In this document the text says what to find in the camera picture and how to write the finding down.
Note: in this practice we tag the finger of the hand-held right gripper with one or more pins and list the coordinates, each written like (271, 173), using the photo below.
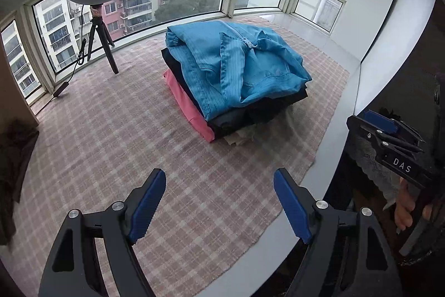
(379, 117)
(368, 133)

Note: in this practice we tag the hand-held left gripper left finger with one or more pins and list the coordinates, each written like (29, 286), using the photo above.
(147, 206)

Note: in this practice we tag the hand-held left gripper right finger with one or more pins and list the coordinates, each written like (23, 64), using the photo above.
(292, 206)

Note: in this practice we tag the blue striped jacket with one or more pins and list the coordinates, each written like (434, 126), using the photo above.
(243, 74)

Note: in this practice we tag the person's right hand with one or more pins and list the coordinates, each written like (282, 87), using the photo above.
(402, 210)

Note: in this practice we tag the grey lace cloth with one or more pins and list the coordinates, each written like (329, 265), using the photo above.
(375, 171)

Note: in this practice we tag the pink plaid mat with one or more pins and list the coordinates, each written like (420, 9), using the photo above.
(121, 130)

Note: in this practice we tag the beige garment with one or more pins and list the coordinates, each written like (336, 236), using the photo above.
(240, 138)

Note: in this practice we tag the black folded garment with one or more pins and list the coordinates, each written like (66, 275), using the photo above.
(229, 123)

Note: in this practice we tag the pink garment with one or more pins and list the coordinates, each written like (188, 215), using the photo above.
(187, 105)

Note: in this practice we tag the dark brown cloth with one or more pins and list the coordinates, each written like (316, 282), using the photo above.
(17, 161)

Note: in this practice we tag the black tripod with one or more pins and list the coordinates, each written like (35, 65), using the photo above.
(107, 50)

